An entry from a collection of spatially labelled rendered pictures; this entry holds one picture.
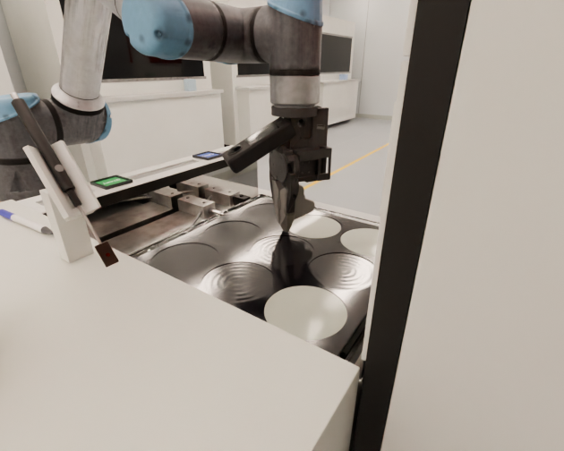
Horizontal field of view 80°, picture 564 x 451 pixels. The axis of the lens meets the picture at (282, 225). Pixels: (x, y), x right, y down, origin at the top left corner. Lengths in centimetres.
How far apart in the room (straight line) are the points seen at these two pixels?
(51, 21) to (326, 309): 358
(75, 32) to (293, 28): 54
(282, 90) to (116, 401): 42
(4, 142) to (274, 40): 67
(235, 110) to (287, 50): 465
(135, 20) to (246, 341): 38
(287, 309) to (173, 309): 15
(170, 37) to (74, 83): 53
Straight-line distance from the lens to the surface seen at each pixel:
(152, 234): 68
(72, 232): 45
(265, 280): 48
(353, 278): 49
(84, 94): 98
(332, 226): 63
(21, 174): 98
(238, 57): 57
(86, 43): 93
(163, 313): 34
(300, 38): 51
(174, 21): 47
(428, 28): 19
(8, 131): 97
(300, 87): 51
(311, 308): 43
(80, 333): 34
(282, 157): 53
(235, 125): 517
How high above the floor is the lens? 117
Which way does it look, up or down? 25 degrees down
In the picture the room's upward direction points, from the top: straight up
